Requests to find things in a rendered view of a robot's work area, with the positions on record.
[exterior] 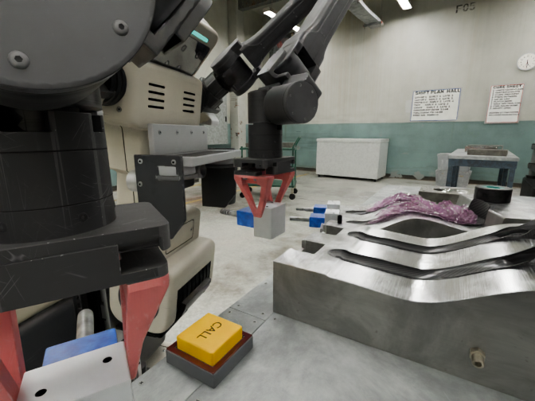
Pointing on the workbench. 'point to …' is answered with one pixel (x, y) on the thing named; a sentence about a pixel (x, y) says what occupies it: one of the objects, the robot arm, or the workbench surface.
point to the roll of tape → (493, 193)
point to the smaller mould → (436, 194)
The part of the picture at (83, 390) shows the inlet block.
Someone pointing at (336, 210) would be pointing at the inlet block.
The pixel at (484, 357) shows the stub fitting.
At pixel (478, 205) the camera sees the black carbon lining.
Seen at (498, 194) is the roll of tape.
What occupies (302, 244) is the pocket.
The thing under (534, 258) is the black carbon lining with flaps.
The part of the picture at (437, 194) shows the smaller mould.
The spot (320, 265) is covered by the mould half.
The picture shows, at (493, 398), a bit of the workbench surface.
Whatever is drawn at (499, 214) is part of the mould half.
